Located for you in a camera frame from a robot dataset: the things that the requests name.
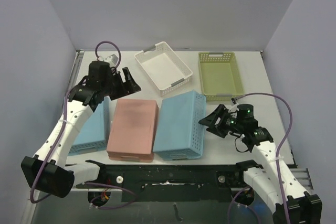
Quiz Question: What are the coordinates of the aluminium table frame rail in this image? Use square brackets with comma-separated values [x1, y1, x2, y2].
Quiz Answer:
[290, 168, 313, 191]

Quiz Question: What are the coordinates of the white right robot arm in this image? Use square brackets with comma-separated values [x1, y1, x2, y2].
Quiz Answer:
[199, 104, 322, 223]

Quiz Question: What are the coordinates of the pink plastic basket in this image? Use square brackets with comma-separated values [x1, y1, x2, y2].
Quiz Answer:
[106, 99, 159, 163]

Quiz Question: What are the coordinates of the white plastic basket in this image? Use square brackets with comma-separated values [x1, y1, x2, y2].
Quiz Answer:
[134, 41, 193, 97]

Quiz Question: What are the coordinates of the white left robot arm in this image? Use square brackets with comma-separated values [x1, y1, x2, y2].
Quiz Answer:
[21, 61, 141, 204]

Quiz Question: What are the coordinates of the light blue plastic basket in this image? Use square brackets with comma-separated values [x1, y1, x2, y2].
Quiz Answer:
[69, 98, 110, 156]

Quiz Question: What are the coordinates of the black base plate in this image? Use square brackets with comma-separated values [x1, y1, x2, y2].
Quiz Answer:
[76, 164, 263, 204]

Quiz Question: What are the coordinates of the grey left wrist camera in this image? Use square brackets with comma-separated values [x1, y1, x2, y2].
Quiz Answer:
[104, 54, 119, 67]

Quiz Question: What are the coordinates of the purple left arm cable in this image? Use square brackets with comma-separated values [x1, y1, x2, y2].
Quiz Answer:
[29, 40, 137, 210]

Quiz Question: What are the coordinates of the yellow-green plastic basket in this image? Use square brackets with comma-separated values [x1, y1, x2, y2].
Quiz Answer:
[198, 52, 244, 102]

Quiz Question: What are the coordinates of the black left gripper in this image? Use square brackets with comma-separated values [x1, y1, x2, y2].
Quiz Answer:
[101, 68, 140, 101]

